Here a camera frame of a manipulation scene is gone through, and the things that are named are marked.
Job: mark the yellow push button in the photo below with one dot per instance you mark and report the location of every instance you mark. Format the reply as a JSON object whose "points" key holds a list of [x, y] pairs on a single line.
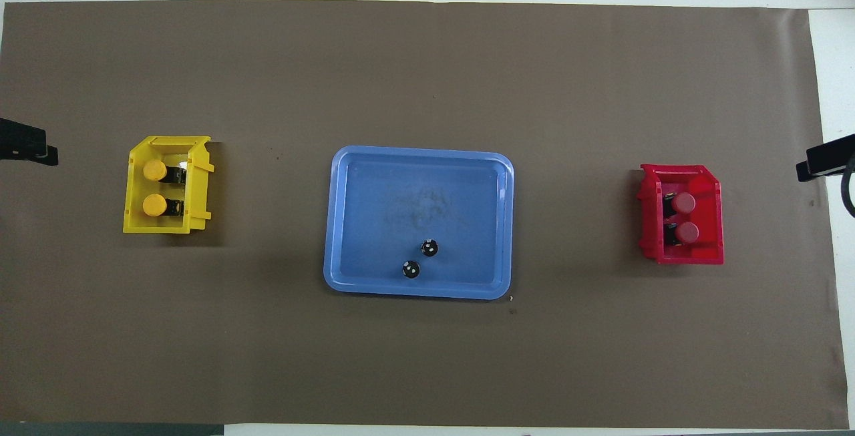
{"points": [[155, 170], [154, 205]]}

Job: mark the black cylindrical capacitor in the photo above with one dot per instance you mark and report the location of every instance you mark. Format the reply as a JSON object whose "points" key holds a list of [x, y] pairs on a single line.
{"points": [[411, 269], [429, 248]]}

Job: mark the yellow plastic bin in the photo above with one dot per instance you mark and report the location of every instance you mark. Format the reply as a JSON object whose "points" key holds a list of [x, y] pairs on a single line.
{"points": [[133, 222]]}

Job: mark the blue plastic tray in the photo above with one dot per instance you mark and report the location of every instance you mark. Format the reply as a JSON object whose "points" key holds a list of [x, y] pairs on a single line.
{"points": [[374, 222]]}

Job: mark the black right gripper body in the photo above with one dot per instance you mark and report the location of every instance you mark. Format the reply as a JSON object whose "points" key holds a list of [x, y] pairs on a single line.
{"points": [[835, 155]]}

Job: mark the red push button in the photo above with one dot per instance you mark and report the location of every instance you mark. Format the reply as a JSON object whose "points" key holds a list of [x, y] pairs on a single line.
{"points": [[683, 203], [687, 232]]}

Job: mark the red plastic bin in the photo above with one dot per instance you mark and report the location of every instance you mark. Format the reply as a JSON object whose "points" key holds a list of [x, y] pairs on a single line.
{"points": [[708, 249]]}

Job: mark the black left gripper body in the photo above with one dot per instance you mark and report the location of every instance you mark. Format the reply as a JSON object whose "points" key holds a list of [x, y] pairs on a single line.
{"points": [[20, 139]]}

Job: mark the brown paper table mat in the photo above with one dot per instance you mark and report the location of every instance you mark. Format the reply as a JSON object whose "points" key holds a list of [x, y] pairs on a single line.
{"points": [[267, 356]]}

